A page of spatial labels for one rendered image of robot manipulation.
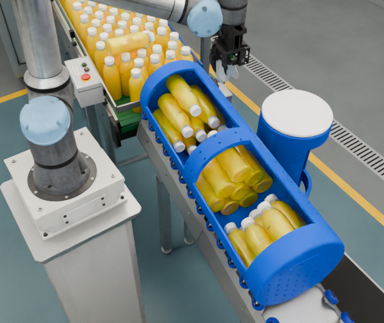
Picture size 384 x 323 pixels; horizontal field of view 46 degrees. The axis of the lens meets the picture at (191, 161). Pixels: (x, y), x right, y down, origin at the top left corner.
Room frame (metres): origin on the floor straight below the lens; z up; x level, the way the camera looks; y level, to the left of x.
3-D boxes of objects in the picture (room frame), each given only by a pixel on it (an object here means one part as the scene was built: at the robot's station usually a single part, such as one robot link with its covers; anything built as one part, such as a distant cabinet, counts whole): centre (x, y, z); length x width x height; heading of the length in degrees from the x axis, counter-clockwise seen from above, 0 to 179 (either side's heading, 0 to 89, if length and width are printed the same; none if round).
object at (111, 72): (1.59, 0.35, 0.99); 0.07 x 0.07 x 0.19
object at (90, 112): (1.50, 0.45, 0.50); 0.04 x 0.04 x 1.00; 26
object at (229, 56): (1.04, -0.10, 1.54); 0.09 x 0.08 x 0.12; 26
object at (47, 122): (0.83, 0.36, 1.41); 0.13 x 0.12 x 0.14; 10
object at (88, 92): (1.50, 0.45, 1.05); 0.20 x 0.10 x 0.10; 26
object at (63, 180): (0.82, 0.36, 1.30); 0.15 x 0.15 x 0.10
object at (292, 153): (1.35, -0.41, 0.59); 0.28 x 0.28 x 0.88
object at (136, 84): (1.51, 0.23, 0.99); 0.07 x 0.07 x 0.19
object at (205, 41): (1.94, -0.06, 0.55); 0.04 x 0.04 x 1.10; 26
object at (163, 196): (1.35, 0.13, 0.31); 0.06 x 0.06 x 0.63; 26
